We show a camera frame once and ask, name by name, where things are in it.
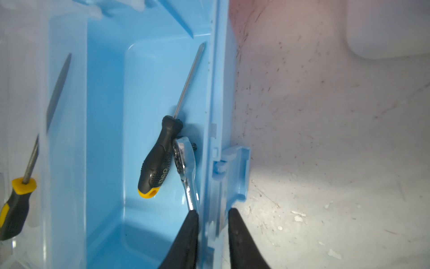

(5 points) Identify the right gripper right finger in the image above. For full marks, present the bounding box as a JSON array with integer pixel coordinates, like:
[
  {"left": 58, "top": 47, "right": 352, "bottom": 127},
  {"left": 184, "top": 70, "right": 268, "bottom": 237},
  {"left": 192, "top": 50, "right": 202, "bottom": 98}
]
[{"left": 228, "top": 208, "right": 270, "bottom": 269}]

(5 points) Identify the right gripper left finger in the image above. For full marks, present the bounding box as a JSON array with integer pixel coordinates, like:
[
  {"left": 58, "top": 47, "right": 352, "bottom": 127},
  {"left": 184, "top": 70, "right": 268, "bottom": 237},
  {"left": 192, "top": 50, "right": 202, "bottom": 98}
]
[{"left": 159, "top": 210, "right": 199, "bottom": 269}]

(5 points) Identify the blue clear toolbox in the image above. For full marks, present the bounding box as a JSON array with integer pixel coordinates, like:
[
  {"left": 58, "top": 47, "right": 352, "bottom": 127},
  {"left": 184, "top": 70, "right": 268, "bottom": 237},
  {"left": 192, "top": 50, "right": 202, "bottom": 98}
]
[{"left": 1, "top": 1, "right": 250, "bottom": 269}]

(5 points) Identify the white clear toolbox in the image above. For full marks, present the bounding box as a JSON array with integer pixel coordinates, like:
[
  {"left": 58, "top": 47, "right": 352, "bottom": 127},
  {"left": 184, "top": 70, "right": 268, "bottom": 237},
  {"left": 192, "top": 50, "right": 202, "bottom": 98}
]
[{"left": 346, "top": 1, "right": 430, "bottom": 59}]

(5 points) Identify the black yellow stubby screwdriver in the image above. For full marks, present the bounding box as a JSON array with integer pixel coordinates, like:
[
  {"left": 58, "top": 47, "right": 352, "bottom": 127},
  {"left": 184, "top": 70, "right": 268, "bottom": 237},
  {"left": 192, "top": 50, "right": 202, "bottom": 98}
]
[{"left": 138, "top": 43, "right": 206, "bottom": 199}]

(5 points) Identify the silver ratchet wrench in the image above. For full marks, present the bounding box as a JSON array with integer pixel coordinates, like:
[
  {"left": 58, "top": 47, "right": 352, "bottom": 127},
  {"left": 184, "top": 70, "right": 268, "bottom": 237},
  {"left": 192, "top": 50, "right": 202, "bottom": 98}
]
[{"left": 172, "top": 136, "right": 199, "bottom": 212}]

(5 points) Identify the yellow black thin screwdriver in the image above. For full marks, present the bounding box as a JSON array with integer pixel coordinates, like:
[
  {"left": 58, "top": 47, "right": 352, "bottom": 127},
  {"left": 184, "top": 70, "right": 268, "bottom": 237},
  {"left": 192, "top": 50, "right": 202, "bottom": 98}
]
[{"left": 1, "top": 53, "right": 72, "bottom": 241}]

